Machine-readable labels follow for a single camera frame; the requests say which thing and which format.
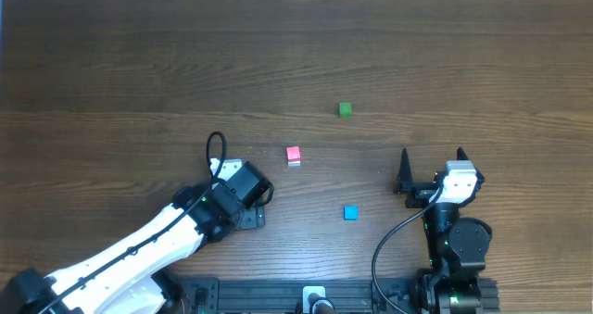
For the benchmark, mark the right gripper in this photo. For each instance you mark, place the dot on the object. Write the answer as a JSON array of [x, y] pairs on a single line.
[[419, 200]]

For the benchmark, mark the blue cube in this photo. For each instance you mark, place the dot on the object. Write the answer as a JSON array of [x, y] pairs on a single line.
[[350, 213]]

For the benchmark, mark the green cube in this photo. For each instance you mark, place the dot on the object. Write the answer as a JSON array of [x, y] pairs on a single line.
[[345, 109]]

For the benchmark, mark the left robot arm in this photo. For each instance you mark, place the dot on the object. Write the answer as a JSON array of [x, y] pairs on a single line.
[[139, 254]]

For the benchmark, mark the red cube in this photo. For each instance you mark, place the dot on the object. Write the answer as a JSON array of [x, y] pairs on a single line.
[[293, 153]]

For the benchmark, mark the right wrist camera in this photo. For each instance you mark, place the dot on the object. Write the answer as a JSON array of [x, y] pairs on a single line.
[[458, 182]]

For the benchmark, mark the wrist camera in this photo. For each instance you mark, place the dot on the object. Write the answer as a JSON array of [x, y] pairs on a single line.
[[231, 168], [458, 182]]

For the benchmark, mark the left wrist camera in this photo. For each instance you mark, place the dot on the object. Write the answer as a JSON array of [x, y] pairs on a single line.
[[231, 168]]

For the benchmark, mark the mounting rail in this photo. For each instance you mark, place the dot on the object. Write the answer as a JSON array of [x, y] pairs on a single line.
[[268, 295]]

